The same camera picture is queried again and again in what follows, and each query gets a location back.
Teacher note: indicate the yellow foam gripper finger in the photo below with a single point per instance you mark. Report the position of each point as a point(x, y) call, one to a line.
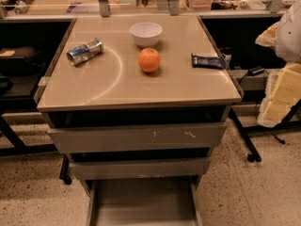
point(268, 37)
point(282, 92)

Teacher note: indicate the orange fruit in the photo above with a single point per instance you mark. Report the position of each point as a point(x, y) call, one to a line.
point(149, 60)

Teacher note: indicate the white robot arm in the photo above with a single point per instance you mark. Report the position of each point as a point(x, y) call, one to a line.
point(288, 36)

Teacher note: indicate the top grey drawer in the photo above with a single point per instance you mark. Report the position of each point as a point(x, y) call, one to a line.
point(137, 138)

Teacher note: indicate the middle grey drawer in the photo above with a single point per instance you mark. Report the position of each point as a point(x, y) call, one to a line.
point(140, 168)

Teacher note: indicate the grey drawer cabinet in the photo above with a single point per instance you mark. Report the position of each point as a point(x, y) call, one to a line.
point(111, 89)

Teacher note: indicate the open bottom grey drawer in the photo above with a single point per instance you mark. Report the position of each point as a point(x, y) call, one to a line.
point(143, 202)

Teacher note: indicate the black power adapter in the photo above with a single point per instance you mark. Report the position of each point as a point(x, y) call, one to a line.
point(256, 70)

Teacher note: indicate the dark blue snack packet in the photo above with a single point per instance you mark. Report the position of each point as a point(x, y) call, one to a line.
point(207, 62)

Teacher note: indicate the white bowl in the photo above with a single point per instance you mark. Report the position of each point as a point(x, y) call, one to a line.
point(146, 34)

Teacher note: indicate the crushed blue silver can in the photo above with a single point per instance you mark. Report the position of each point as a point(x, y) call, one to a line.
point(84, 52)

